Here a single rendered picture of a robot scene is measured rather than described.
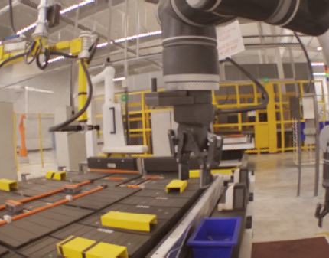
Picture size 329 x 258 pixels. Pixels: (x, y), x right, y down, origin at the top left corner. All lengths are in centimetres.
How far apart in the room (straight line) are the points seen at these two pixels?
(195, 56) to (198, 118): 11
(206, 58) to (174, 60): 5
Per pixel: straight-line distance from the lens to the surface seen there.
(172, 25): 48
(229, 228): 99
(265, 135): 1104
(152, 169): 187
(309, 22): 46
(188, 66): 45
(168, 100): 44
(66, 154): 756
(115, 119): 425
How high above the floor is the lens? 130
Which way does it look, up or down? level
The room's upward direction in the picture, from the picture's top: 3 degrees counter-clockwise
